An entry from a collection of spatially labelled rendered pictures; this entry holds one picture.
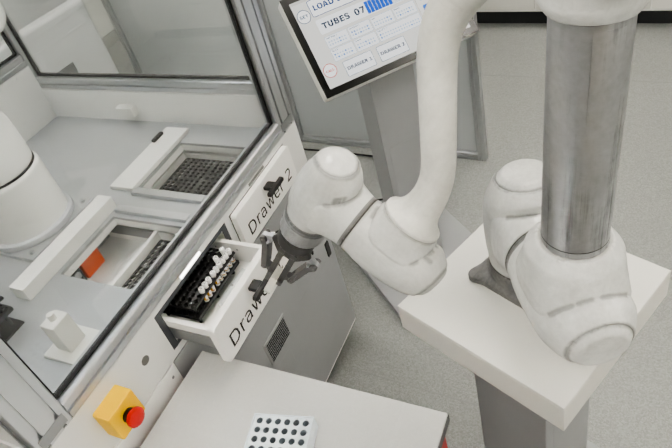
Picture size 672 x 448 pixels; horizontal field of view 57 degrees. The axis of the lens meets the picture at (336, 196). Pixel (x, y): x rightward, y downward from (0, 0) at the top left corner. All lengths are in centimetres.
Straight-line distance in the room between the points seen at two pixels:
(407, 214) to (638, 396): 137
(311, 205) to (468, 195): 186
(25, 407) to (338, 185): 64
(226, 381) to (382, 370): 94
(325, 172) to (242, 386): 60
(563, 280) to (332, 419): 55
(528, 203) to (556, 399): 34
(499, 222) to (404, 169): 106
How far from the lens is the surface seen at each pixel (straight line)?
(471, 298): 133
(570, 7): 75
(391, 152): 212
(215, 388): 143
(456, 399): 217
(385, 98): 202
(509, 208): 115
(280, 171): 168
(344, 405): 131
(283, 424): 128
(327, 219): 101
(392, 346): 232
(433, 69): 92
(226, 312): 132
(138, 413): 131
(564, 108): 84
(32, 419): 123
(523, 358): 124
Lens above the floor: 185
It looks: 39 degrees down
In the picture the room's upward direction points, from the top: 16 degrees counter-clockwise
